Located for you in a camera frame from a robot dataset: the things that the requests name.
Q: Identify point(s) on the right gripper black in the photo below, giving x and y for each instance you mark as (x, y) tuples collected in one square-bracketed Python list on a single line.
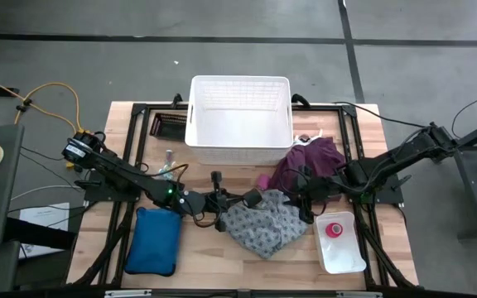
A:
[(319, 186)]

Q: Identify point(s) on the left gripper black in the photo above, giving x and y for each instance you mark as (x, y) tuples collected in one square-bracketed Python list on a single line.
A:
[(199, 203)]

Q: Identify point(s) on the grey patterned cloth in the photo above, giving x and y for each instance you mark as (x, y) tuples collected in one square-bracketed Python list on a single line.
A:
[(263, 227)]

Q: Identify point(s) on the purple cloth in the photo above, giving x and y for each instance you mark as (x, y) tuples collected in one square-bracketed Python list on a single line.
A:
[(321, 155)]

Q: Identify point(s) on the red bandage roll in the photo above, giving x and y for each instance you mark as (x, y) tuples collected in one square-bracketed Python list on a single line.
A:
[(329, 232)]

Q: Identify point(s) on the clear packet yellow contents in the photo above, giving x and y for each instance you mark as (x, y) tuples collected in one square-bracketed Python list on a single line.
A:
[(167, 171)]

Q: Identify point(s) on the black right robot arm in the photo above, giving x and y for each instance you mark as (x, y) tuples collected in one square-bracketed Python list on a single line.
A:
[(404, 155)]

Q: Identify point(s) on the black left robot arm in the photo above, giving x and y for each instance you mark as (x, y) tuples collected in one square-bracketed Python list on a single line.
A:
[(122, 174)]

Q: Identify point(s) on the white plastic woven basket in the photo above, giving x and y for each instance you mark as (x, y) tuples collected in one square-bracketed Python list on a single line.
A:
[(238, 124)]

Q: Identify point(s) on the white shallow plastic tray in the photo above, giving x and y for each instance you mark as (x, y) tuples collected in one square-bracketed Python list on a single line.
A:
[(342, 256)]

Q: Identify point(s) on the blue zippered pouch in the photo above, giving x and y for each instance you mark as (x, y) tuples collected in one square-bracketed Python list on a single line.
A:
[(153, 242)]

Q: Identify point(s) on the small black mesh tray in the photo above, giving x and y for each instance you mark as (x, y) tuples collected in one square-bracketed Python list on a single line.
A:
[(166, 126)]

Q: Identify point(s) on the dark grey metal stand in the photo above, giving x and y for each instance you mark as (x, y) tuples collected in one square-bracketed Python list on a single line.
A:
[(474, 174)]

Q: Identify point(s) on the white paper sheet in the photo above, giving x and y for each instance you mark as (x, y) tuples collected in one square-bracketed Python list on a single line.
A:
[(44, 215)]

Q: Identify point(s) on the black padded bar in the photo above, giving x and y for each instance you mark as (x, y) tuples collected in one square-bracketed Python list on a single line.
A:
[(39, 234)]

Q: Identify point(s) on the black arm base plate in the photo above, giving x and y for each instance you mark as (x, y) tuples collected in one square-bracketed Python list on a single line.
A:
[(97, 194), (391, 194)]

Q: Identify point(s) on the silver metal bracket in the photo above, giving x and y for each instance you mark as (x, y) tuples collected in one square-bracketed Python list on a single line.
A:
[(358, 294), (126, 293)]

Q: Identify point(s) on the black metal table frame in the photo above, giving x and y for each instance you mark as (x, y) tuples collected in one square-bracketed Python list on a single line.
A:
[(138, 109)]

